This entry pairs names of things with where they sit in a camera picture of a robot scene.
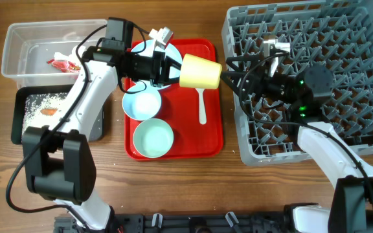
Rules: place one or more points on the light blue oval plate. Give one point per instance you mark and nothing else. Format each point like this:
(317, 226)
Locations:
(145, 49)

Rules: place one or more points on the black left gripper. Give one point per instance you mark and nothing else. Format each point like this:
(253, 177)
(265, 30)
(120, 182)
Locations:
(157, 58)

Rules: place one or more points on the yellow plastic cup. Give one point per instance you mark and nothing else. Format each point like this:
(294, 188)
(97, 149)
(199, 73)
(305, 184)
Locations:
(200, 73)

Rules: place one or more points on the red snack wrapper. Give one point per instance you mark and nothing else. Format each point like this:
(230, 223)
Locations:
(64, 65)

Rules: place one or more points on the red serving tray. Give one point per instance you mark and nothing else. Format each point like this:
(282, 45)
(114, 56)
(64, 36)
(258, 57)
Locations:
(180, 110)

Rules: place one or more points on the pale green bowl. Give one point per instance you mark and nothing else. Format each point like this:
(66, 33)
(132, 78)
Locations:
(153, 138)

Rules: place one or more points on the brown sausage piece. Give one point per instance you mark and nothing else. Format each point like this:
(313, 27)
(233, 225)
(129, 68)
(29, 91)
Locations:
(48, 111)

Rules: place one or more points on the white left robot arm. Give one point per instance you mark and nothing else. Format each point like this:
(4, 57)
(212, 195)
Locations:
(57, 161)

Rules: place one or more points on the grey dishwasher rack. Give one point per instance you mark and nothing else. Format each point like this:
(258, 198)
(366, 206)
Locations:
(335, 34)

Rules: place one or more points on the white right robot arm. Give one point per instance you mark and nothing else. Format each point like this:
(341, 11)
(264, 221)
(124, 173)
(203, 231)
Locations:
(350, 176)

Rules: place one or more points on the clear plastic waste bin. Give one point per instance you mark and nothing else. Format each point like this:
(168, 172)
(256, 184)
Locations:
(29, 46)

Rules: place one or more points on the black waste tray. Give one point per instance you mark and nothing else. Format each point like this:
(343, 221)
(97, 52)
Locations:
(26, 96)

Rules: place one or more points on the white plastic spoon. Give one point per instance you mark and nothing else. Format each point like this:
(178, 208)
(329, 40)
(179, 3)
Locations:
(202, 112)

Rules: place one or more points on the white rice pile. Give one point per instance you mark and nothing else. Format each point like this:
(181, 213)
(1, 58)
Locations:
(42, 106)

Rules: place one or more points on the light blue rice bowl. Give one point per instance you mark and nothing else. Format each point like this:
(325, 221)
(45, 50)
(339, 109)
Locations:
(144, 104)

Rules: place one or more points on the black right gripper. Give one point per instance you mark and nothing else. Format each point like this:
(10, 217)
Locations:
(237, 75)

